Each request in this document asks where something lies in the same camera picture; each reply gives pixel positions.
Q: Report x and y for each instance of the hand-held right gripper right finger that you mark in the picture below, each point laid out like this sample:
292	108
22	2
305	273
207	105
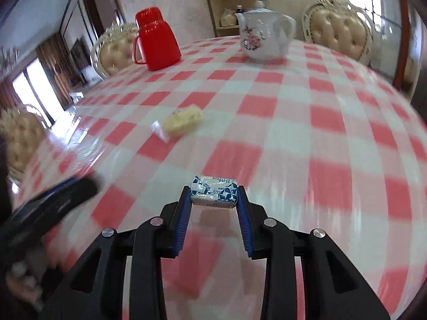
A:
246	223

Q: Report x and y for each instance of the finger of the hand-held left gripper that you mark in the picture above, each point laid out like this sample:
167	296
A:
53	189
73	195

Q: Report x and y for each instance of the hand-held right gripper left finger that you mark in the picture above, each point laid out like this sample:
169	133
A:
180	223

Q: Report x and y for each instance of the small blue white candy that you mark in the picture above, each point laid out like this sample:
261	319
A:
213	190

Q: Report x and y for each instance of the person's left hand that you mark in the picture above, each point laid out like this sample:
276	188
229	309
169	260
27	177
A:
23	286

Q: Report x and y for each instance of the beige tufted chair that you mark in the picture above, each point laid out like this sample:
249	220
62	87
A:
20	136
113	53
337	30

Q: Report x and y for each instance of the clear wrapped yellow pastry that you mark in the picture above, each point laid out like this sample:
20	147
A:
183	120

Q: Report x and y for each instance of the brown curtain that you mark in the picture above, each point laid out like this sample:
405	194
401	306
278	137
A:
53	70

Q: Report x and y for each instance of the black television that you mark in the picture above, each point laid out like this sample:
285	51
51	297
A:
79	55

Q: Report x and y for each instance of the red thermos jug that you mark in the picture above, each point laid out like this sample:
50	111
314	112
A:
156	43

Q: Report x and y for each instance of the white floral teapot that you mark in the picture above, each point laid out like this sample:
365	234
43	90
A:
263	33

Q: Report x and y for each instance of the beige tied bag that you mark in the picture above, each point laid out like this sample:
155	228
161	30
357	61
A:
229	18

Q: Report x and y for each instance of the brown bottle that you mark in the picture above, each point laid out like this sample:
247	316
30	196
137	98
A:
239	9

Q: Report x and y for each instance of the wooden wall shelf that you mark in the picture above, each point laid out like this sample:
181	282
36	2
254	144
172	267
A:
210	6

